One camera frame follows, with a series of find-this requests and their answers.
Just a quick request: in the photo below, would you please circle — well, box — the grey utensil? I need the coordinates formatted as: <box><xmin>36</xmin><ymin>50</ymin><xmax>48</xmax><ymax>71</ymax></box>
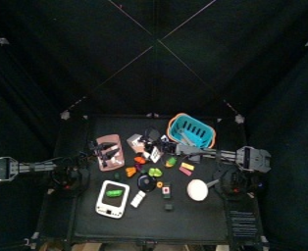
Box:
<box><xmin>175</xmin><ymin>128</ymin><xmax>198</xmax><ymax>147</ymax></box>

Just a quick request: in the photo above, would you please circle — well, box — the pink cutting board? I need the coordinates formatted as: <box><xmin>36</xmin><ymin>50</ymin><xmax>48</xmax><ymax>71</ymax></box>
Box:
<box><xmin>93</xmin><ymin>133</ymin><xmax>127</xmax><ymax>173</ymax></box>

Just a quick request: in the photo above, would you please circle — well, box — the green and orange toy food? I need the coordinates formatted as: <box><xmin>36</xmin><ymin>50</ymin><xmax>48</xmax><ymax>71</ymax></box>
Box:
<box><xmin>163</xmin><ymin>156</ymin><xmax>179</xmax><ymax>169</ymax></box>

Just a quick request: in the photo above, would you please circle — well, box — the pale pink box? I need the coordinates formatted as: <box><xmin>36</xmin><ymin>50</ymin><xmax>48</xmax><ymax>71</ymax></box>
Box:
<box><xmin>125</xmin><ymin>132</ymin><xmax>147</xmax><ymax>154</ymax></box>

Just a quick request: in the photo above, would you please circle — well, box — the orange red toy food piece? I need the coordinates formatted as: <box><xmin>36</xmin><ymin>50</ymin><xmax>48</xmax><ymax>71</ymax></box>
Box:
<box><xmin>132</xmin><ymin>155</ymin><xmax>150</xmax><ymax>166</ymax></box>

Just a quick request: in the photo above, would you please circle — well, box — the yellow flat block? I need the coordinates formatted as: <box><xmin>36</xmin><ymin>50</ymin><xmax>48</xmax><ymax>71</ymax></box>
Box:
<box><xmin>179</xmin><ymin>162</ymin><xmax>196</xmax><ymax>172</ymax></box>

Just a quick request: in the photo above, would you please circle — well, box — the green toy pepper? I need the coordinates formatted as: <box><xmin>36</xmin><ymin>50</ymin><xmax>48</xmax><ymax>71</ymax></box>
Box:
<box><xmin>147</xmin><ymin>167</ymin><xmax>163</xmax><ymax>178</ymax></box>

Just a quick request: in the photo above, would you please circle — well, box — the pink flat block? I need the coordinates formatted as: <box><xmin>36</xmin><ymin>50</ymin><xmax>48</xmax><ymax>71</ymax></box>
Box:
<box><xmin>178</xmin><ymin>166</ymin><xmax>194</xmax><ymax>177</ymax></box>

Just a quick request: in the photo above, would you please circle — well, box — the teal basket with orange rim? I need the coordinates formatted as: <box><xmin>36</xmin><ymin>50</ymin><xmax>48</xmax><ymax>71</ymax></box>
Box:
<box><xmin>164</xmin><ymin>112</ymin><xmax>216</xmax><ymax>150</ymax></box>

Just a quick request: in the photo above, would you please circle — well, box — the black round disc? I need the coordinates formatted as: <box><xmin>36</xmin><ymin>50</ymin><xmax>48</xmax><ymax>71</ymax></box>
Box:
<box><xmin>136</xmin><ymin>174</ymin><xmax>158</xmax><ymax>193</ymax></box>

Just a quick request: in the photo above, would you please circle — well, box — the bright green toy vegetable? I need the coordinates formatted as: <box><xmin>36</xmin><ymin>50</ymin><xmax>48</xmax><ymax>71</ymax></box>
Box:
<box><xmin>104</xmin><ymin>188</ymin><xmax>124</xmax><ymax>198</ymax></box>

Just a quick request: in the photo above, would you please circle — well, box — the speckled block with red dot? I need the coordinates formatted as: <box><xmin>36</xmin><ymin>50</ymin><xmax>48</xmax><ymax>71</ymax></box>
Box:
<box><xmin>160</xmin><ymin>183</ymin><xmax>172</xmax><ymax>200</ymax></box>

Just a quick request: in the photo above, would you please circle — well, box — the white round pan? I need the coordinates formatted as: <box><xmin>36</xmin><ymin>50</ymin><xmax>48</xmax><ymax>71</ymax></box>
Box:
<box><xmin>186</xmin><ymin>177</ymin><xmax>221</xmax><ymax>202</ymax></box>

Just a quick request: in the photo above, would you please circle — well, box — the white block watermelon picture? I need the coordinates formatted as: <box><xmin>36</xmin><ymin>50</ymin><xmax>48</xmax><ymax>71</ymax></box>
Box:
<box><xmin>129</xmin><ymin>189</ymin><xmax>148</xmax><ymax>209</ymax></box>

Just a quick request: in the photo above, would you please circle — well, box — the white kitchen scale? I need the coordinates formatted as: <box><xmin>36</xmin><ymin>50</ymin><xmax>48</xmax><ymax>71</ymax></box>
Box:
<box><xmin>93</xmin><ymin>178</ymin><xmax>131</xmax><ymax>220</ymax></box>

